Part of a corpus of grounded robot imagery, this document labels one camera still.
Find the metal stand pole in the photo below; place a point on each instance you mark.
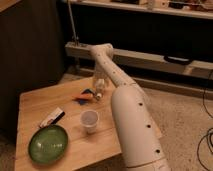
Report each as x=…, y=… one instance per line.
x=74, y=37

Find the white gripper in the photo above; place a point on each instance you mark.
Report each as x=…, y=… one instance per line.
x=99, y=74

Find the orange carrot toy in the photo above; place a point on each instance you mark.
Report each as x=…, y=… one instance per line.
x=86, y=96

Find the white plastic bottle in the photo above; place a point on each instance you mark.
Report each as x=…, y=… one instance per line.
x=99, y=88

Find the black and white box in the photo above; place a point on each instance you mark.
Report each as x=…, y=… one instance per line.
x=52, y=117

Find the translucent plastic cup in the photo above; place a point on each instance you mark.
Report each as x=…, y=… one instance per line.
x=89, y=120

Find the black object on shelf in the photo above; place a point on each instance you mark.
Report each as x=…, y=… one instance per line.
x=178, y=60

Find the wooden shelf rack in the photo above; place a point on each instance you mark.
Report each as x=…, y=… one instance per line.
x=141, y=39

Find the green plate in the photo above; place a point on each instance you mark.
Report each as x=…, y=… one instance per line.
x=48, y=145

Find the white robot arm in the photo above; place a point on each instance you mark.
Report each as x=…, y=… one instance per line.
x=140, y=146

